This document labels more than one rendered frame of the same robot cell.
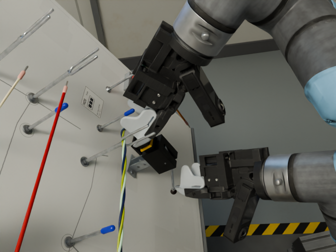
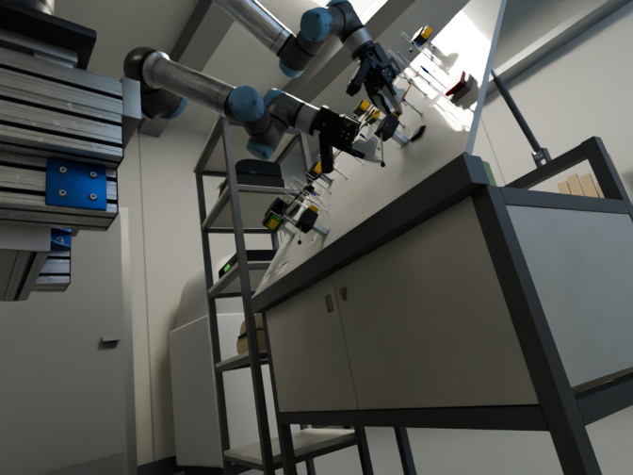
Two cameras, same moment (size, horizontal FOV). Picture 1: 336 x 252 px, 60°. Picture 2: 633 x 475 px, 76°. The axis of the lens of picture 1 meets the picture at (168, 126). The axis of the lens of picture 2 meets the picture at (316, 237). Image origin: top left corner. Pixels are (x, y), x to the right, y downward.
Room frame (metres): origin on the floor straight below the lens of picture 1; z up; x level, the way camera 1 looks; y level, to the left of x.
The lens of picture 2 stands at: (1.03, -0.70, 0.52)
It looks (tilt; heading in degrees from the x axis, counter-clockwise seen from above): 18 degrees up; 150
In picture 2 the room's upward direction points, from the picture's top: 11 degrees counter-clockwise
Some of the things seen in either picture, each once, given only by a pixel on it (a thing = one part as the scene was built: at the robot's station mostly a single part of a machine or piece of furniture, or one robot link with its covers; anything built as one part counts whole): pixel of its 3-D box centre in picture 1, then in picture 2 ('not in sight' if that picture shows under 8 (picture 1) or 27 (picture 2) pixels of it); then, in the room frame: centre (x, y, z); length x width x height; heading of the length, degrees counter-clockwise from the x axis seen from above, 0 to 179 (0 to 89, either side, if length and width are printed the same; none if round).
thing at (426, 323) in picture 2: not in sight; (407, 319); (0.27, -0.05, 0.60); 0.55 x 0.03 x 0.39; 2
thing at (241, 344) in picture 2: not in sight; (271, 329); (-0.83, 0.05, 0.76); 0.30 x 0.21 x 0.20; 95
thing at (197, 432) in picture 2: not in sight; (236, 354); (-2.21, 0.29, 0.77); 0.86 x 0.71 x 1.54; 102
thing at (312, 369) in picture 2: not in sight; (304, 351); (-0.28, -0.06, 0.60); 0.55 x 0.02 x 0.39; 2
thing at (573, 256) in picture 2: not in sight; (420, 327); (-0.02, 0.25, 0.60); 1.17 x 0.58 x 0.40; 2
